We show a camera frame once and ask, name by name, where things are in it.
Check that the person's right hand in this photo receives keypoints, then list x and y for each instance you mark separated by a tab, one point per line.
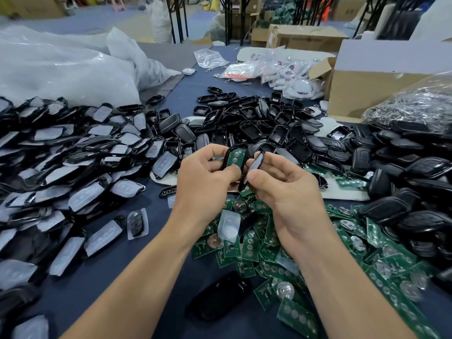
293	197

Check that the person's left hand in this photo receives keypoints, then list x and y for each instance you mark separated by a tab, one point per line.
205	187

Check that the film-covered black shell cover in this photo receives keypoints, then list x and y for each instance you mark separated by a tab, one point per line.
253	166

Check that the pile of green circuit boards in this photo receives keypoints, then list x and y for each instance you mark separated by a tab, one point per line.
254	250

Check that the pile of black shell halves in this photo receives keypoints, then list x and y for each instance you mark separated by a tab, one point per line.
261	127

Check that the lone glossy black shell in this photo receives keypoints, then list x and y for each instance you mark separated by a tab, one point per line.
219	296

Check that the pile of assembled black fobs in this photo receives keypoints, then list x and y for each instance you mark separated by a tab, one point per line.
409	187

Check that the pile of shells with pads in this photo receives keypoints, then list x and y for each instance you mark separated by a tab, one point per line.
63	180

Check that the person's right forearm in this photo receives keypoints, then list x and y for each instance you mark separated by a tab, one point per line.
360	293

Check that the person's left forearm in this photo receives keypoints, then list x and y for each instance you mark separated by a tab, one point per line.
131	286

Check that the clear plastic film piece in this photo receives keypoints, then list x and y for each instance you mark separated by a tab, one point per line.
229	226

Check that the small white object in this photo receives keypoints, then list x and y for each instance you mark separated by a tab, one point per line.
188	71

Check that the clear bag with red label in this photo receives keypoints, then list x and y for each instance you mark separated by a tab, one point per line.
241	71

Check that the heap of clear parts bags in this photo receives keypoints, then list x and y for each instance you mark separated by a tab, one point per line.
296	75

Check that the small crumpled clear plastic bag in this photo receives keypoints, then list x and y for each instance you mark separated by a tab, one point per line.
210	58

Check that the large open cardboard box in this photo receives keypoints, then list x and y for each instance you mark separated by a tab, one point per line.
371	88

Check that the clear bag of metal parts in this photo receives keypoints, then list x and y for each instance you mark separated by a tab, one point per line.
420	106

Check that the brown cardboard box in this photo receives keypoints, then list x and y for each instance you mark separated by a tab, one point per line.
307	37

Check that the white sack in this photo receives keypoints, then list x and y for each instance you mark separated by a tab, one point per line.
160	21

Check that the large white plastic bag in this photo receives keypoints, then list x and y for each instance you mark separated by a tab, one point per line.
63	70

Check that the pink plastic stool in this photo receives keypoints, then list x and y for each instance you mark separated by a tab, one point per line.
117	2

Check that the tan cardboard box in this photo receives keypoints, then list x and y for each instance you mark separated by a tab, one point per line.
32	6

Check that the black metal table frame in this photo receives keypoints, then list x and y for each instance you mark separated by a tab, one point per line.
183	17

